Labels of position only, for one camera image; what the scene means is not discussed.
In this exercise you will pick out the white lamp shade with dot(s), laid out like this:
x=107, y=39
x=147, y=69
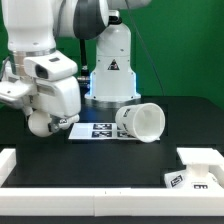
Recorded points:
x=146, y=122

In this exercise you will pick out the white lamp bulb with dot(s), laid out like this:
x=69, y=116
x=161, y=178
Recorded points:
x=38, y=123

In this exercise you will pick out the white lamp base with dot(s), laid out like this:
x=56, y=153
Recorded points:
x=196, y=175

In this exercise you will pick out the black camera on stand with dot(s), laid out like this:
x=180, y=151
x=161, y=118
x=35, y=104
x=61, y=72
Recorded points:
x=84, y=77

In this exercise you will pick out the white frame front bar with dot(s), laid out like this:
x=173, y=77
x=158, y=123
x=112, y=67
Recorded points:
x=110, y=202

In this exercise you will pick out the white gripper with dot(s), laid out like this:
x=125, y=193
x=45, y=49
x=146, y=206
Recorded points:
x=59, y=98

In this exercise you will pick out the white marker sheet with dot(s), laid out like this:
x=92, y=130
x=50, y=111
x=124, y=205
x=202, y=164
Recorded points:
x=98, y=131

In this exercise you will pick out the white frame left bar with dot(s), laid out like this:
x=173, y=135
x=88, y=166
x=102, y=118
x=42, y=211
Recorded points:
x=7, y=163

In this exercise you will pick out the white frame bar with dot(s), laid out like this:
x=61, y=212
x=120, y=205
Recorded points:
x=7, y=163
x=110, y=202
x=218, y=172

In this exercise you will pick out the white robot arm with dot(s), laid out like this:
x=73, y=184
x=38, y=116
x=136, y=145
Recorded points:
x=34, y=25

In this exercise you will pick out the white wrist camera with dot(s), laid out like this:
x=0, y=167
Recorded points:
x=53, y=67

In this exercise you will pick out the white frame right bar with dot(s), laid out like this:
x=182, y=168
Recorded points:
x=218, y=172

